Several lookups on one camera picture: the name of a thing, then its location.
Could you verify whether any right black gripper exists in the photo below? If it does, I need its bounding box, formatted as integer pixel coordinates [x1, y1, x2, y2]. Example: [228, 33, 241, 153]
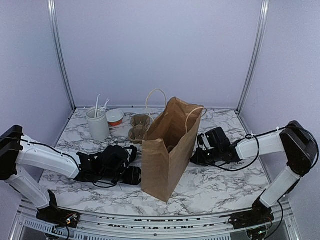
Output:
[190, 146, 222, 167]

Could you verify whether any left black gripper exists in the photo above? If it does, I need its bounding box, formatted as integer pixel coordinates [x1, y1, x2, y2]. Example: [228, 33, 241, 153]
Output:
[100, 166, 147, 186]

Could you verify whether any brown paper bag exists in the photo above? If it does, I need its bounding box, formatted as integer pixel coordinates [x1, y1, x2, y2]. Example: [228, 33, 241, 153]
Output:
[141, 97, 207, 203]

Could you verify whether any cardboard cup carrier tray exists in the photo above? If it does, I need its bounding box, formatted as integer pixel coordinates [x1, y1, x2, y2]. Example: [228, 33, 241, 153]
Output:
[128, 114, 151, 145]

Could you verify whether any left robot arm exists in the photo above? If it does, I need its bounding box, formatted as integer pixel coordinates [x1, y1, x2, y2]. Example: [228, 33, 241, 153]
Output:
[0, 125, 142, 223]

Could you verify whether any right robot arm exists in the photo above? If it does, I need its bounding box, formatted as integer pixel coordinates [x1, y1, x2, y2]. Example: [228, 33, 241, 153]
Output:
[190, 120, 320, 224]

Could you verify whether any white utensil holder cup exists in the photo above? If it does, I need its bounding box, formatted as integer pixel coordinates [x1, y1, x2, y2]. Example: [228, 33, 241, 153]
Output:
[85, 107, 110, 141]

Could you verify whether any orange white bowl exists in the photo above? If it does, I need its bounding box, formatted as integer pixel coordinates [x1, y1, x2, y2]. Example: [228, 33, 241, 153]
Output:
[106, 109, 124, 127]

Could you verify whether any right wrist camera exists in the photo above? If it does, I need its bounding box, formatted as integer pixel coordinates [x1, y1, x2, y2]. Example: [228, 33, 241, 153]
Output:
[197, 133, 211, 151]

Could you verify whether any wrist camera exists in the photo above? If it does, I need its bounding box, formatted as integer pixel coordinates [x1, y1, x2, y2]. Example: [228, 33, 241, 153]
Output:
[125, 145, 138, 163]
[197, 133, 211, 151]

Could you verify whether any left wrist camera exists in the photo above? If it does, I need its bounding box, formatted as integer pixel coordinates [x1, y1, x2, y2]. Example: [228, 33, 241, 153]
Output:
[125, 145, 138, 163]

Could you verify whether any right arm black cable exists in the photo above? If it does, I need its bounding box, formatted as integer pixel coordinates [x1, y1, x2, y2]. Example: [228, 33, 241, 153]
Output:
[197, 124, 320, 172]

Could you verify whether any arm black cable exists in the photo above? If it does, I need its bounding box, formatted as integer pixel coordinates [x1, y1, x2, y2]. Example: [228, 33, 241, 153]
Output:
[197, 124, 320, 172]
[0, 134, 133, 189]

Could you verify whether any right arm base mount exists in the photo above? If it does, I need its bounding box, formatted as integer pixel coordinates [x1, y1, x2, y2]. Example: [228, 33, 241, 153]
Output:
[228, 197, 275, 230]

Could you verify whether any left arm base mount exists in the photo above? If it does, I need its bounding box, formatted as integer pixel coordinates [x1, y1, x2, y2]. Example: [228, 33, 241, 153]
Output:
[36, 190, 80, 228]

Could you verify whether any aluminium front rail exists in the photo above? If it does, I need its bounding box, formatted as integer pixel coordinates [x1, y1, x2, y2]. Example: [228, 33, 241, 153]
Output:
[9, 200, 301, 240]

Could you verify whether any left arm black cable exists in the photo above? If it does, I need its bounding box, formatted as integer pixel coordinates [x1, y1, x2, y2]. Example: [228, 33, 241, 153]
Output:
[0, 134, 133, 189]

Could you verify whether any right aluminium frame post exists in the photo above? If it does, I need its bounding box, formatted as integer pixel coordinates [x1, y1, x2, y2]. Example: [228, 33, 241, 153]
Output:
[236, 0, 270, 114]

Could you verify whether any aluminium frame post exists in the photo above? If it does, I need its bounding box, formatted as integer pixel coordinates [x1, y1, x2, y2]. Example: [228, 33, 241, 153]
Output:
[47, 0, 77, 112]
[236, 0, 270, 114]

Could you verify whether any left aluminium frame post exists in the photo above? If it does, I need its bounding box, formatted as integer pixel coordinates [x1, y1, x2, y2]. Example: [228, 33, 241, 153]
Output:
[47, 0, 77, 112]

